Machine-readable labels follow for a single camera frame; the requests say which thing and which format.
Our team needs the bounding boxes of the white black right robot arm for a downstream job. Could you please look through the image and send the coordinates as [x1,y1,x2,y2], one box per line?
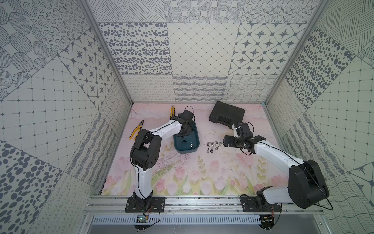
[223,122,333,210]

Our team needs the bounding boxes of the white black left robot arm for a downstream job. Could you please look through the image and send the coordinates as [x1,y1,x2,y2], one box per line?
[130,109,195,202]

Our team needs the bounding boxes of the teal plastic storage box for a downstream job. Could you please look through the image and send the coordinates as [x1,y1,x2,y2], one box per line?
[173,121,200,154]

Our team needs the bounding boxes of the yellow black utility knife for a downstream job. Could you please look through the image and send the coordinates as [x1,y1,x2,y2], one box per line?
[170,105,175,119]

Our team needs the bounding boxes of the black plastic tool case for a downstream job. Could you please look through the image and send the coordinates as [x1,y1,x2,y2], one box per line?
[209,101,245,129]

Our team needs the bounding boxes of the yellow black pliers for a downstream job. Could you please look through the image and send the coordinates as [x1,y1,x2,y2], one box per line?
[129,120,144,140]

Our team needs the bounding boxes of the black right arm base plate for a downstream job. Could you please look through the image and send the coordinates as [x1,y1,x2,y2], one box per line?
[239,195,282,213]

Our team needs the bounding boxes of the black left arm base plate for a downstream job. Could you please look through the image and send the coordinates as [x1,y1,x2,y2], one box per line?
[125,193,166,213]

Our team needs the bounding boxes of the aluminium mounting rail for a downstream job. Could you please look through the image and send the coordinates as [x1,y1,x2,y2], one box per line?
[83,195,322,216]

